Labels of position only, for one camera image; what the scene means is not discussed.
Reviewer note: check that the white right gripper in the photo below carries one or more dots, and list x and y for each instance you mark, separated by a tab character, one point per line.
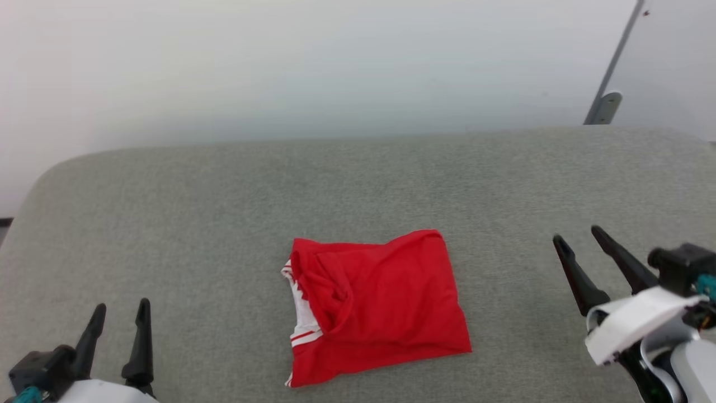
637	319

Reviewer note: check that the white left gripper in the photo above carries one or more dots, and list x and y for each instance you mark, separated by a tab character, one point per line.
106	393

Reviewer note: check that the red and white basketball jersey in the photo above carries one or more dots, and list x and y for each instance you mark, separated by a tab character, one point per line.
391	302

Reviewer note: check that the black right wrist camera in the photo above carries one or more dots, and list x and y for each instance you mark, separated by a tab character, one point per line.
679	266

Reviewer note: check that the teal left camera connector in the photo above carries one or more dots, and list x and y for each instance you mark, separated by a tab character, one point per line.
28	396

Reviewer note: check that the teal camera connector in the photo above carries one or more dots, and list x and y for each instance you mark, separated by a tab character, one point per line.
707	285
28	396

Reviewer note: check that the teal right camera connector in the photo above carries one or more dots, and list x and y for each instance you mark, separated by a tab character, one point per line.
707	285

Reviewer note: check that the grey metal bracket post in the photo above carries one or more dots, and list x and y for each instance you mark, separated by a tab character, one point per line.
605	106

